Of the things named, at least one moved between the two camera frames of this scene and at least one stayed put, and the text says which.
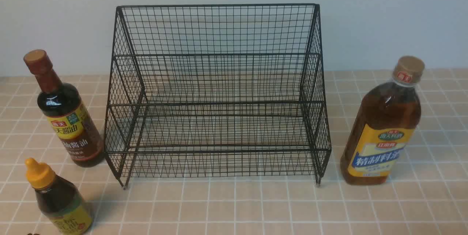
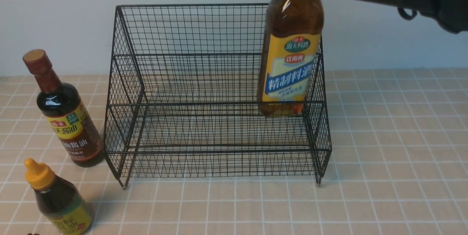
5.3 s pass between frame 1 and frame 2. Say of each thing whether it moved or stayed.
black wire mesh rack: stayed
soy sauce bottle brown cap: stayed
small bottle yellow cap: stayed
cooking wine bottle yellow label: moved
